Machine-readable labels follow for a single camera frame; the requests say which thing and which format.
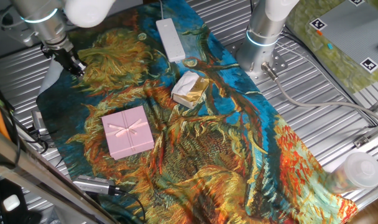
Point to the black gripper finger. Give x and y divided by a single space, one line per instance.
81 66
75 71

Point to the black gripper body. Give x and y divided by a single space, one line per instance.
64 57

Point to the pink ribboned casing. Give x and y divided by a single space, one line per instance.
127 133

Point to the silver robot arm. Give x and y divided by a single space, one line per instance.
46 21

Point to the white power strip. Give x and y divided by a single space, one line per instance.
172 40

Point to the gold tissue pack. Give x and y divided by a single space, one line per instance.
189 90

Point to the white earbud case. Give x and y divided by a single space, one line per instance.
11 203

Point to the sunflower painting print cloth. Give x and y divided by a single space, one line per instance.
207 149

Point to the black computer mouse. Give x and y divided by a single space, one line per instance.
32 218

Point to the small orange block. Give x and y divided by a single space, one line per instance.
319 32

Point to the small blue block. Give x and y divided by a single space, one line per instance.
330 46

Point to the green patterned mat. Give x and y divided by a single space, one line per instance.
338 63

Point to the gray marker board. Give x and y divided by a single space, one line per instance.
353 31

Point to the translucent plastic cup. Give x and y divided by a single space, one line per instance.
361 169

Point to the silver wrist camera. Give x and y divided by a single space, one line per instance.
16 29

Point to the silver side camera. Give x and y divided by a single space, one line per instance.
38 123

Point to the metal frame bar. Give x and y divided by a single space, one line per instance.
36 174

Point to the silver vented camera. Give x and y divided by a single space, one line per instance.
92 185

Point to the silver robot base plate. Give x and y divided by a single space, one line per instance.
280 63

